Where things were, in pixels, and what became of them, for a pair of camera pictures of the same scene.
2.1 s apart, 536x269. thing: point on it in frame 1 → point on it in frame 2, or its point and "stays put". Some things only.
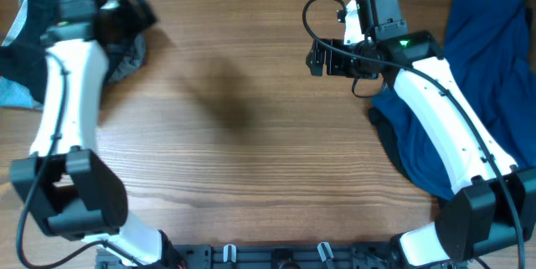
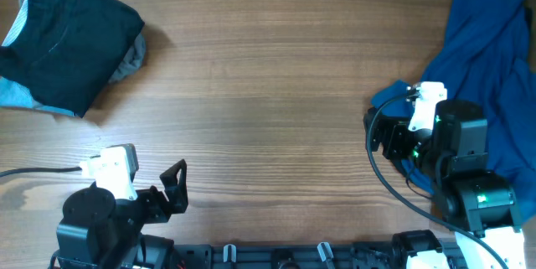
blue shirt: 489,54 stays put
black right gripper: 331,62 → 386,133
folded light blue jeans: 12,94 stays put
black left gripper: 136,13 → 157,204
